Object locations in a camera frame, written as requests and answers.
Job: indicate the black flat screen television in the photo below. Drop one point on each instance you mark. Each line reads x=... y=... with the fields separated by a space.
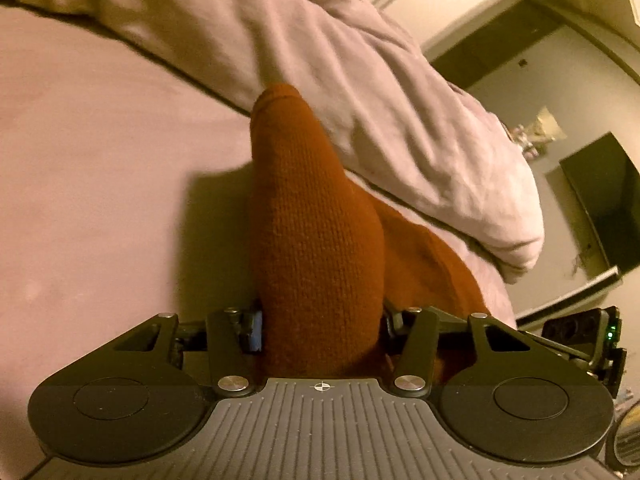
x=610 y=200

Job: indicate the round dark rimmed object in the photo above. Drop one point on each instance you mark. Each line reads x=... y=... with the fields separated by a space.
x=627 y=445

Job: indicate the white shelf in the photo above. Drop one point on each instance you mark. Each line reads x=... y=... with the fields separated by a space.
x=565 y=297

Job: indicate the pink duvet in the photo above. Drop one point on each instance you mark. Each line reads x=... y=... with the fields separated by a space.
x=350 y=60

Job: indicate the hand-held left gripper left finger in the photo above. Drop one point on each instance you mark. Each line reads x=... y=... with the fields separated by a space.
x=256 y=334

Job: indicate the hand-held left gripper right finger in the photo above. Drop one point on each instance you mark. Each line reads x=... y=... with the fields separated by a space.
x=395 y=322

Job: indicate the bed with pink sheet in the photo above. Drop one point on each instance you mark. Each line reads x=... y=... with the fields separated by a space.
x=100 y=170

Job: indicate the rust orange knitted sweater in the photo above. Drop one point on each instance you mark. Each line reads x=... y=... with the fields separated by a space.
x=310 y=235

